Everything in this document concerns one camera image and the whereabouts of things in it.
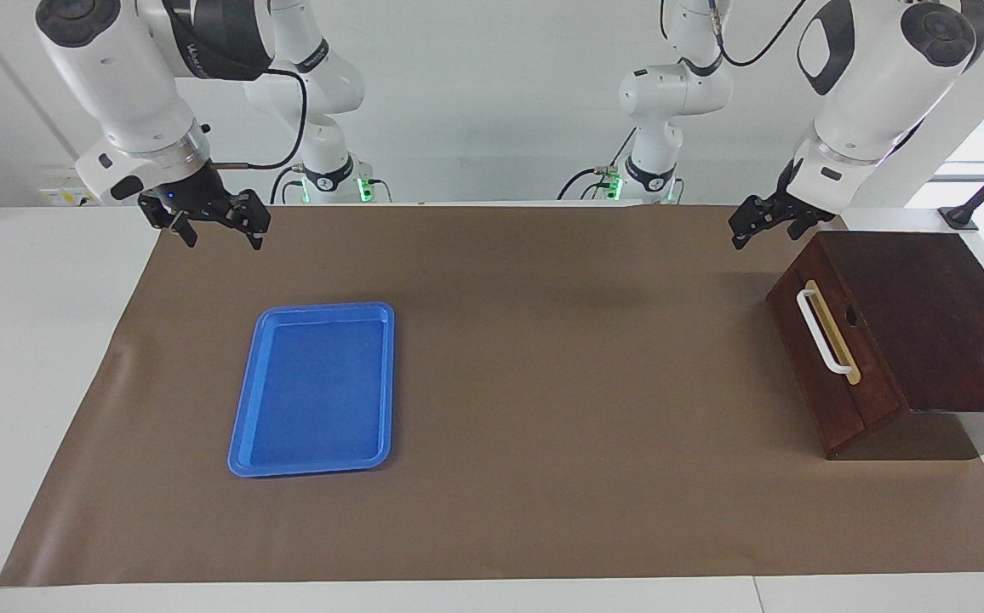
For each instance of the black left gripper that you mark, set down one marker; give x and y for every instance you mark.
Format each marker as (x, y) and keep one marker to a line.
(803, 217)

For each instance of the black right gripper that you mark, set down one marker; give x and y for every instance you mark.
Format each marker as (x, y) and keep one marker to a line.
(194, 194)

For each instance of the dark wooden drawer cabinet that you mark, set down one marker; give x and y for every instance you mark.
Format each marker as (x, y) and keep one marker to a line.
(943, 323)

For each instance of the white power strip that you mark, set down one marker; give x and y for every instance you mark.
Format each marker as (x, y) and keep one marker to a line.
(62, 197)

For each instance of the blue plastic tray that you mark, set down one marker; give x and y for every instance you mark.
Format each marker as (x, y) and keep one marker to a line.
(313, 392)

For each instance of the brown paper table mat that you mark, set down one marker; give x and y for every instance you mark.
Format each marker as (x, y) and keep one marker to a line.
(560, 443)

